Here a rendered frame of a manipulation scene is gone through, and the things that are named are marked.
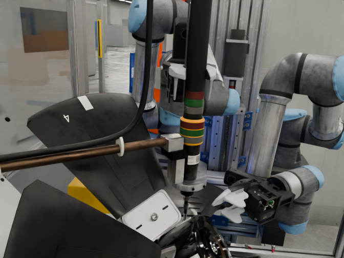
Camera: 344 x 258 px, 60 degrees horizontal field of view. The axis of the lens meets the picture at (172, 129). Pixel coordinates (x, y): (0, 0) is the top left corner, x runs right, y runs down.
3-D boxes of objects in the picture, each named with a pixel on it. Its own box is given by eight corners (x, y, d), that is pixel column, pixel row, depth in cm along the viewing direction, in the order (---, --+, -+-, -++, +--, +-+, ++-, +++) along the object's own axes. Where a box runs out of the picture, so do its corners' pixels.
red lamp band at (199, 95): (191, 100, 49) (192, 92, 49) (180, 95, 52) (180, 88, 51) (208, 98, 51) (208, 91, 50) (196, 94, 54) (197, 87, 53)
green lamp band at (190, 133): (188, 138, 51) (188, 131, 50) (174, 130, 54) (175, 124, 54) (208, 134, 53) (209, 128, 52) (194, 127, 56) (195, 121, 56)
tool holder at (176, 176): (172, 198, 51) (175, 144, 48) (153, 180, 57) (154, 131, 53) (214, 187, 55) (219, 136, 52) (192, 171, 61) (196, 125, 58)
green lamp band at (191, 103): (191, 107, 50) (191, 100, 49) (180, 103, 52) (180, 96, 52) (207, 106, 51) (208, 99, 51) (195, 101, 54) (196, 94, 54)
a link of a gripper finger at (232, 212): (224, 223, 65) (255, 210, 69) (208, 208, 69) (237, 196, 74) (222, 235, 66) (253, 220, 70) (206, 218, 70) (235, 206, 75)
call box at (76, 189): (68, 214, 98) (66, 185, 95) (80, 198, 107) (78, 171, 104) (116, 218, 97) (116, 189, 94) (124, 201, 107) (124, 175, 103)
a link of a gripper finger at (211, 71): (224, 107, 50) (205, 95, 58) (228, 70, 48) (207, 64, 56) (207, 107, 49) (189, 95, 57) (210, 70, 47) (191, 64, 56)
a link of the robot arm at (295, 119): (275, 133, 135) (280, 104, 131) (307, 140, 129) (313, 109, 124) (267, 140, 126) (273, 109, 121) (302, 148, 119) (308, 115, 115)
